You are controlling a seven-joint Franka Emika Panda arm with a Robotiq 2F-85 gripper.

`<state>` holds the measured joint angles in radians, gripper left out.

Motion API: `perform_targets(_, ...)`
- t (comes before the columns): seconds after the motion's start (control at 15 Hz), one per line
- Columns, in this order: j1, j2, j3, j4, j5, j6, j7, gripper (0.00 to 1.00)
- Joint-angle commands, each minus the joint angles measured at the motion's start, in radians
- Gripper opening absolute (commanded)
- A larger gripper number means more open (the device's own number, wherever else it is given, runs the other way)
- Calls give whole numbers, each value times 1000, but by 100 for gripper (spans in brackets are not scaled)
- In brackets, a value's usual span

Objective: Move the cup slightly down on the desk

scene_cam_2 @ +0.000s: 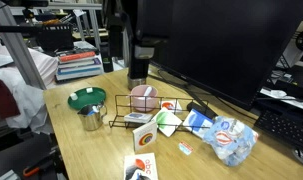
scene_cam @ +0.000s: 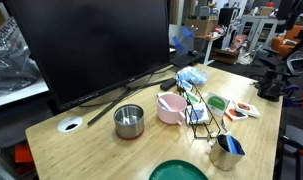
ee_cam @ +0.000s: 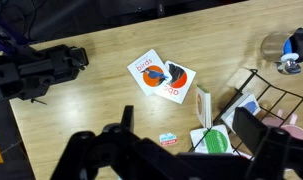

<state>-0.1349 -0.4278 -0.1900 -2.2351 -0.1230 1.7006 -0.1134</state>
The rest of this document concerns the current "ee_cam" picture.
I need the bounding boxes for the wild animals zebra book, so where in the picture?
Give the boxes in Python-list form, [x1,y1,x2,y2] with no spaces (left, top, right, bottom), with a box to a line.
[220,92,262,133]

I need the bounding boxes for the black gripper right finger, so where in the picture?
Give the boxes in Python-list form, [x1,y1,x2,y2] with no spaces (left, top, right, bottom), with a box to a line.
[232,107,291,157]

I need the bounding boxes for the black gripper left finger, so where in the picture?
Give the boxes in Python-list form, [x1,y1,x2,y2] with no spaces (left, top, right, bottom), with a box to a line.
[102,105,134,137]

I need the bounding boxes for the green vegetables board book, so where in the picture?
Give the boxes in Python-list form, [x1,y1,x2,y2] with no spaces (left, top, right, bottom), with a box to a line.
[190,125,232,154]

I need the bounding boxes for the white abc board book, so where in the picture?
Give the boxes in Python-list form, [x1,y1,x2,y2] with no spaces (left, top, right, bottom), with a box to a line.
[155,60,196,104]

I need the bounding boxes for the pink mug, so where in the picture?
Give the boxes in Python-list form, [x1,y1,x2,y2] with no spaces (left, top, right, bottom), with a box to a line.
[262,109,303,140]

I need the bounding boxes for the small red white sticker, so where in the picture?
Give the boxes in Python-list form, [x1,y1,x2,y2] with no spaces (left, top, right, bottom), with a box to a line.
[159,133,177,146]

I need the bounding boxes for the white birds board book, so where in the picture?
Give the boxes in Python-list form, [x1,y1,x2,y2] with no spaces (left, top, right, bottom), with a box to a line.
[127,49,172,96]

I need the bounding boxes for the black wire rack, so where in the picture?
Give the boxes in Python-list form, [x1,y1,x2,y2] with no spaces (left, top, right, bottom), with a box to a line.
[189,69,303,155]

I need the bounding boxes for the upright white board book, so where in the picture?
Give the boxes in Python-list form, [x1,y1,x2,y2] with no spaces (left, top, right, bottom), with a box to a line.
[196,86,212,128]

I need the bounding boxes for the clear glass cup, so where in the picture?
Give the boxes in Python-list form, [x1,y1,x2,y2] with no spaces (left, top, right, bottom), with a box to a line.
[260,32,299,63]

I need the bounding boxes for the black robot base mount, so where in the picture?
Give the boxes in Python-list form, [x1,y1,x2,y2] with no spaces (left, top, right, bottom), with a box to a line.
[0,45,89,101]

